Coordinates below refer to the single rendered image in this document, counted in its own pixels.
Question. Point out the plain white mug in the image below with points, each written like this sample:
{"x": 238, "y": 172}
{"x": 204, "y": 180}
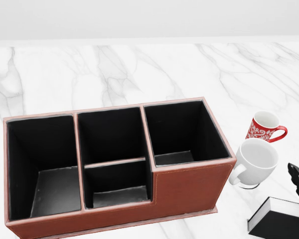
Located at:
{"x": 256, "y": 161}

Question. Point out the red-brown desk caddy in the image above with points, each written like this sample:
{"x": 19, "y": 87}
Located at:
{"x": 189, "y": 189}

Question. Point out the red patterned mug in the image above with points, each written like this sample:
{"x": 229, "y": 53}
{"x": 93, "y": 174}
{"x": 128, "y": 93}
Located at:
{"x": 259, "y": 130}

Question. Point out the black book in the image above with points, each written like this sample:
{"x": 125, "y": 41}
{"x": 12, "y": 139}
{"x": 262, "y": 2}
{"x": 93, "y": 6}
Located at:
{"x": 281, "y": 221}

